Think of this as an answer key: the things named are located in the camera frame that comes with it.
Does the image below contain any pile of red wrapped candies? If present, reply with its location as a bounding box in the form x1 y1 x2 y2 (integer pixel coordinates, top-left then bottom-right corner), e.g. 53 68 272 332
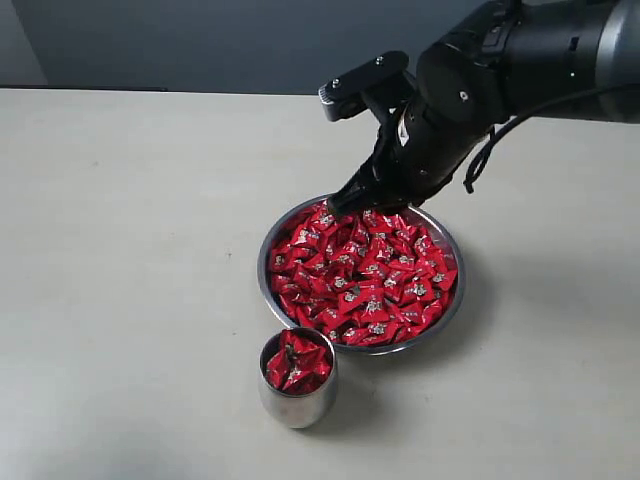
268 200 458 347

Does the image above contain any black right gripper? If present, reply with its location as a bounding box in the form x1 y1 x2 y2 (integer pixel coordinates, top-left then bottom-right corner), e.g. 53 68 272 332
328 99 492 216

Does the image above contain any stainless steel cup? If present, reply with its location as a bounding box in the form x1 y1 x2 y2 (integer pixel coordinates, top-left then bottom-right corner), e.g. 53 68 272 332
259 327 339 429

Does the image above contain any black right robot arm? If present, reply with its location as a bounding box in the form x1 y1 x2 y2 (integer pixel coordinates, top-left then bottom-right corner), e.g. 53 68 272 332
319 1 639 215

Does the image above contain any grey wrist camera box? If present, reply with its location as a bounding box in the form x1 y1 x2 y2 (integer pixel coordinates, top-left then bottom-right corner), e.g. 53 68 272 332
318 51 414 122

